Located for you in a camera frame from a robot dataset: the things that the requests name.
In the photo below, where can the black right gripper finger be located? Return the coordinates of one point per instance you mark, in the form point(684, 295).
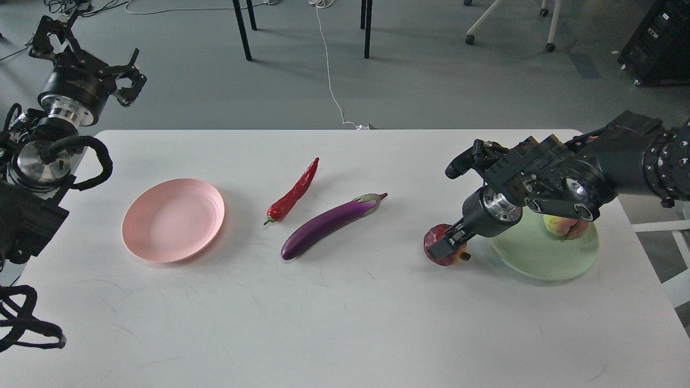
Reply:
point(453, 237)

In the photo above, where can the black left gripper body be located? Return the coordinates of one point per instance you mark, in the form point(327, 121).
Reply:
point(80, 83)

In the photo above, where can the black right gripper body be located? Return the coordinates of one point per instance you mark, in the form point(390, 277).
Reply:
point(488, 213)

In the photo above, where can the red pomegranate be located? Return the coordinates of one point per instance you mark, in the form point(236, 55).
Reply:
point(461, 255)

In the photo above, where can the green pink custard apple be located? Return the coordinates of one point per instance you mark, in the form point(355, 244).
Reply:
point(565, 228)

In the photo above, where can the purple eggplant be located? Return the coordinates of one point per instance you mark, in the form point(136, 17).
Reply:
point(314, 230)

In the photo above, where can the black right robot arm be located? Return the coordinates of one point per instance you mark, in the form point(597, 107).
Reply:
point(632, 155)

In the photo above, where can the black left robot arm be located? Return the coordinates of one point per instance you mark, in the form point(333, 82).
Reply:
point(44, 156)

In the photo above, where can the green plastic plate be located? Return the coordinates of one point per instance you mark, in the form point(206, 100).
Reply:
point(529, 248)

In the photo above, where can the pink plastic plate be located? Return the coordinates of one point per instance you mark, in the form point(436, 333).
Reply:
point(173, 221)

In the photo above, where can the black table leg left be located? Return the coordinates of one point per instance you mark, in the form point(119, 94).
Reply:
point(242, 29)

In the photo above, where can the black table leg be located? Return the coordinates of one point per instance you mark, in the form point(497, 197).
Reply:
point(365, 24)
point(242, 29)

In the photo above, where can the white chair base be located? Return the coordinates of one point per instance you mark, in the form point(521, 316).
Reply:
point(498, 22)

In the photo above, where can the red chili pepper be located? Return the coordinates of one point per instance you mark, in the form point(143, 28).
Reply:
point(283, 206)

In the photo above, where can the black equipment cabinet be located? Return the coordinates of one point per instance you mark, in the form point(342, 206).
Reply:
point(657, 54)

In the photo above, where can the black table leg right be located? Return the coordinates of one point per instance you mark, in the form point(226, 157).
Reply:
point(365, 24)

